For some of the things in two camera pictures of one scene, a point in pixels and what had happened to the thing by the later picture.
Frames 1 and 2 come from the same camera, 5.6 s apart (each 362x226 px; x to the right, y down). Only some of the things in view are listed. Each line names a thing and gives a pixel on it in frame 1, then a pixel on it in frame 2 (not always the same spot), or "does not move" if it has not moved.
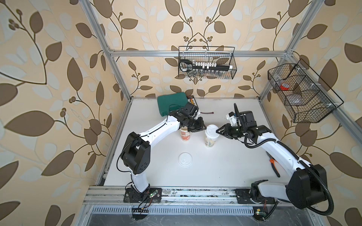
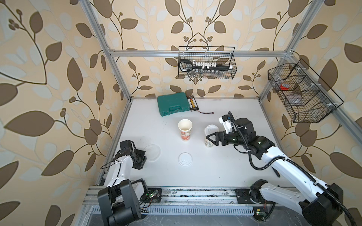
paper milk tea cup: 210,142 does not move
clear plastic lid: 185,159 does not move
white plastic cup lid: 210,131 does not move
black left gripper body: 195,125 to 139,157
